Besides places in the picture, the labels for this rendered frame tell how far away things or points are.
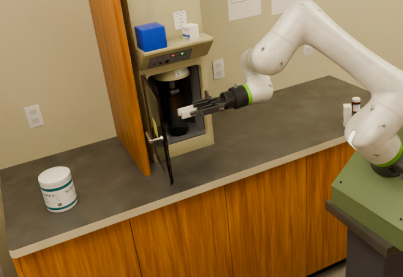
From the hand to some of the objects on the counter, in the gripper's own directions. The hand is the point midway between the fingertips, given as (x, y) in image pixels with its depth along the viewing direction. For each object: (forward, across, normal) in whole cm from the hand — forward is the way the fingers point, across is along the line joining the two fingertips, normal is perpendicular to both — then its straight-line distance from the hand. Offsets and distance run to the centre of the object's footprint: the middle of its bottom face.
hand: (187, 111), depth 184 cm
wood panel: (+17, -42, +33) cm, 56 cm away
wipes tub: (+56, -17, +33) cm, 67 cm away
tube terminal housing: (-6, -39, +33) cm, 52 cm away
